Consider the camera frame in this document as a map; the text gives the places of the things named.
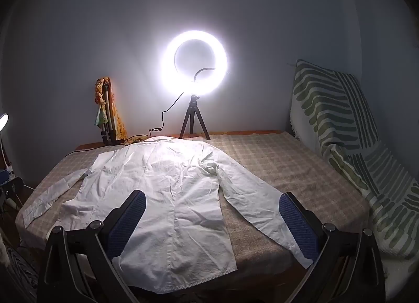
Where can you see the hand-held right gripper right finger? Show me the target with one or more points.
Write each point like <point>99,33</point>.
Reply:
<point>296,224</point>

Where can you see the green striped cushion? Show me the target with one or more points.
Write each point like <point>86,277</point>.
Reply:
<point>327,110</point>

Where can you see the black device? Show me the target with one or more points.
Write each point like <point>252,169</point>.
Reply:
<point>11,188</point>

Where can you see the white long-sleeved shirt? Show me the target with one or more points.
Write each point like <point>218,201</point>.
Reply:
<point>173,185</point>

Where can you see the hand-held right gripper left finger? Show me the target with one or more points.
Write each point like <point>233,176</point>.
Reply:
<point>129,221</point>

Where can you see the beige checked blanket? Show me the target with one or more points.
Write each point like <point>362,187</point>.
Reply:
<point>278,159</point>

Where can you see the white desk lamp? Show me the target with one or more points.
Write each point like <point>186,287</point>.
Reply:
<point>3,120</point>

